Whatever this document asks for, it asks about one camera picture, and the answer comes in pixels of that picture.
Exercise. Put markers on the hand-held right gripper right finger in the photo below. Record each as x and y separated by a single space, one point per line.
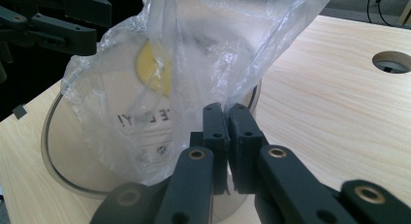
278 185

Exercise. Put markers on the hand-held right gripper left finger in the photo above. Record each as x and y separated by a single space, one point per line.
194 185

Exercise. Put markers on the clear plastic bin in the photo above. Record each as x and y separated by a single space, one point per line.
64 153

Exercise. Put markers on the clear plastic bag yellow print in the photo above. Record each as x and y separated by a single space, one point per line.
210 49

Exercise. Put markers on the grey tape strip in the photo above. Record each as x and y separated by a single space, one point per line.
20 111

